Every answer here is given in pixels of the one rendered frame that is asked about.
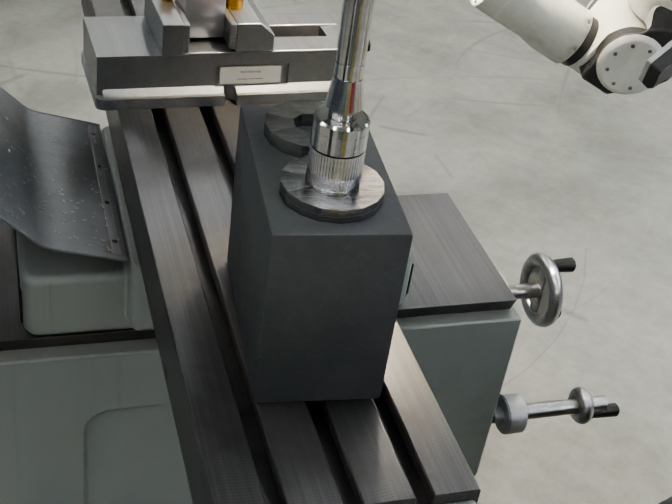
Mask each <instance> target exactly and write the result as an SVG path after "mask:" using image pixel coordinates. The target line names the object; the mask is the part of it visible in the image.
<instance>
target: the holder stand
mask: <svg viewBox="0 0 672 504"><path fill-rule="evenodd" d="M322 105H325V103H324V102H320V101H311V100H296V101H287V102H284V103H281V104H278V105H242V106H241V108H240V115H239V127H238V138H237V150H236V162H235V174H234V186H233V197H232V209H231V221H230V233H229V245H228V257H227V260H228V266H229V271H230V277H231V283H232V288H233V294H234V300H235V305H236V311H237V317H238V322H239V328H240V334H241V339H242V345H243V351H244V356H245V362H246V368H247V373H248V379H249V384H250V390H251V396H252V400H253V402H255V403H269V402H295V401H321V400H347V399H374V398H379V397H380V395H381V391H382V386H383V381H384V376H385V371H386V366H387V361H388V356H389V351H390V347H391V342H392V337H393V332H394V327H395V322H396V317H397V312H398V307H399V302H400V298H401V293H402V288H403V283H404V278H405V273H406V268H407V263H408V258H409V254H410V249H411V244H412V239H413V233H412V231H411V228H410V226H409V223H408V221H407V219H406V216H405V214H404V211H403V209H402V207H401V204H400V202H399V199H398V197H397V195H396V192H395V190H394V187H393V185H392V183H391V180H390V178H389V176H388V173H387V171H386V168H385V166H384V164H383V161H382V159H381V156H380V154H379V152H378V149H377V147H376V144H375V142H374V140H373V137H372V135H371V132H370V130H369V134H368V140H367V146H366V152H365V158H364V164H363V170H362V177H361V183H360V187H359V188H358V189H357V190H356V191H355V192H353V193H351V194H347V195H340V196H336V195H328V194H324V193H321V192H318V191H316V190H314V189H313V188H312V187H310V186H309V185H308V183H307V182H306V179H305V175H306V168H307V160H308V152H309V145H310V137H311V129H312V122H313V114H314V111H315V110H316V109H317V108H318V107H320V106H322Z"/></svg>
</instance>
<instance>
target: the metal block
mask: <svg viewBox="0 0 672 504"><path fill-rule="evenodd" d="M178 2H179V4H180V6H181V8H182V10H183V12H184V14H185V16H186V18H187V20H188V22H189V24H190V38H203V37H223V34H224V21H225V7H226V0H178Z"/></svg>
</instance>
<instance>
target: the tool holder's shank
mask: <svg viewBox="0 0 672 504"><path fill-rule="evenodd" d="M374 5H375V0H343V6H342V14H341V21H340V28H339V35H338V43H337V50H336V57H335V64H334V71H333V76H332V79H331V82H330V85H329V89H328V92H327V95H326V98H325V102H324V103H325V105H326V107H327V108H329V116H330V117H331V118H333V119H334V120H337V121H341V122H350V121H353V120H354V119H356V116H357V113H358V112H360V111H362V110H363V76H364V69H365V62H366V56H367V50H368V43H369V37H370V30H371V24H372V17H373V11H374Z"/></svg>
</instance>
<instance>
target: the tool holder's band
mask: <svg viewBox="0 0 672 504"><path fill-rule="evenodd" d="M312 124H313V127H314V128H315V130H316V131H318V132H319V133H320V134H322V135H324V136H326V137H329V138H332V139H336V140H345V141H349V140H357V139H360V138H363V137H364V136H366V135H367V134H368V132H369V128H370V118H369V116H368V115H367V114H366V113H365V112H364V111H363V110H362V111H360V112H358V113H357V116H356V119H354V120H353V121H350V122H341V121H337V120H334V119H333V118H331V117H330V116H329V108H327V107H326V105H322V106H320V107H318V108H317V109H316V110H315V111H314V114H313V122H312Z"/></svg>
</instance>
